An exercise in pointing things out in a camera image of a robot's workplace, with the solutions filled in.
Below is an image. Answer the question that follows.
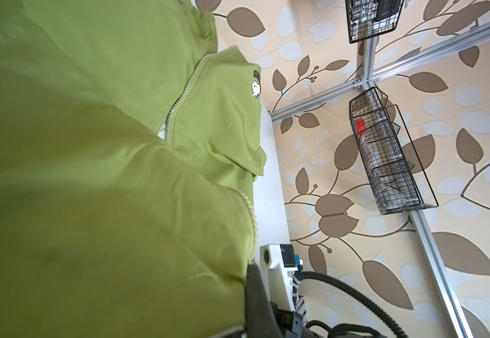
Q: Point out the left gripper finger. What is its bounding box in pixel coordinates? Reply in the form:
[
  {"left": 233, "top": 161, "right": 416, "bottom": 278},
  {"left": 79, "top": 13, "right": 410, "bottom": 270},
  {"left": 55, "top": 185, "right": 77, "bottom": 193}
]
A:
[{"left": 245, "top": 263, "right": 282, "bottom": 338}]

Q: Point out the green zip-up hooded jacket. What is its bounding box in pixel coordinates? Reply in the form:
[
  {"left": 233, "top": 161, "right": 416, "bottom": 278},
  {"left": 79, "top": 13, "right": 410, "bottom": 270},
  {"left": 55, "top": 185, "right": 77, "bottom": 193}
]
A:
[{"left": 0, "top": 1, "right": 266, "bottom": 337}]

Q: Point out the red-capped item in basket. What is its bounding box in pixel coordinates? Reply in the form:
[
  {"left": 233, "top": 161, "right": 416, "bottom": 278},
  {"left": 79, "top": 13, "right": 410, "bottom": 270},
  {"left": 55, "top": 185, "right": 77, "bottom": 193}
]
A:
[{"left": 355, "top": 118, "right": 367, "bottom": 135}]

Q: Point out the black wire basket right wall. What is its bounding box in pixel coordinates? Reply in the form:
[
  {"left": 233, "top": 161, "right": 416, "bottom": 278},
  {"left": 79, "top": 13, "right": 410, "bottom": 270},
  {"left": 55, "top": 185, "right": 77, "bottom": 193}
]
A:
[{"left": 349, "top": 87, "right": 439, "bottom": 215}]

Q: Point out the black wire basket wall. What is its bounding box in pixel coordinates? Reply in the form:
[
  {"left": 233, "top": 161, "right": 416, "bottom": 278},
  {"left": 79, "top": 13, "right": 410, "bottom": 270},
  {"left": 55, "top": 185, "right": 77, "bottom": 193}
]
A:
[
  {"left": 345, "top": 0, "right": 404, "bottom": 44},
  {"left": 349, "top": 87, "right": 439, "bottom": 215}
]

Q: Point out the aluminium frame back crossbar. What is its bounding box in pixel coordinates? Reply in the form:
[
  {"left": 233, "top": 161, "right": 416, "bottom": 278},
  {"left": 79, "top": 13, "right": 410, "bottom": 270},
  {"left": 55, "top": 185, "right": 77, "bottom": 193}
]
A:
[{"left": 269, "top": 77, "right": 366, "bottom": 123}]

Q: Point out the aluminium frame right post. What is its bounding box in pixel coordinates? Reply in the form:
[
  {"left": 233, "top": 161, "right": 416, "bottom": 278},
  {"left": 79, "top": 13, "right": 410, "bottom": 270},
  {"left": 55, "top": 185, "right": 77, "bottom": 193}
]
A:
[{"left": 362, "top": 37, "right": 379, "bottom": 90}]

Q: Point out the black wire basket back wall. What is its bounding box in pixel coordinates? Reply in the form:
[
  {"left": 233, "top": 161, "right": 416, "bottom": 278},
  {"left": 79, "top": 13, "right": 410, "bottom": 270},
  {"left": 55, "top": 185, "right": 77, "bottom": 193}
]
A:
[{"left": 345, "top": 0, "right": 404, "bottom": 44}]

